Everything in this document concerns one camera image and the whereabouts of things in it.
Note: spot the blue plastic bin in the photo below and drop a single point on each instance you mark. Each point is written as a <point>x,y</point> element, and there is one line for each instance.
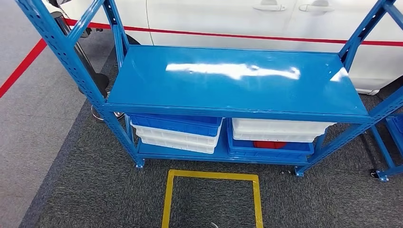
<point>267,151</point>
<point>176,124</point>

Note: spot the red item in bin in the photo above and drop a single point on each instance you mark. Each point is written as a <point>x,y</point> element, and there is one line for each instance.
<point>270,144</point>

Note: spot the red barrier belt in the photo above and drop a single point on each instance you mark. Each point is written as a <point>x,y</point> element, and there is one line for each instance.
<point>22,67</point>
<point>252,36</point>

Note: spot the white car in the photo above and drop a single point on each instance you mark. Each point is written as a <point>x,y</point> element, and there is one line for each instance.
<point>220,19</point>

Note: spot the black stanchion post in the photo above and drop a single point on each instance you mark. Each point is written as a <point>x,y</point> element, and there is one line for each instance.
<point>97,80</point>

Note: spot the yellow floor tape square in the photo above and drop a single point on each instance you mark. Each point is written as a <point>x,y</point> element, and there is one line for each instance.
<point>167,201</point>

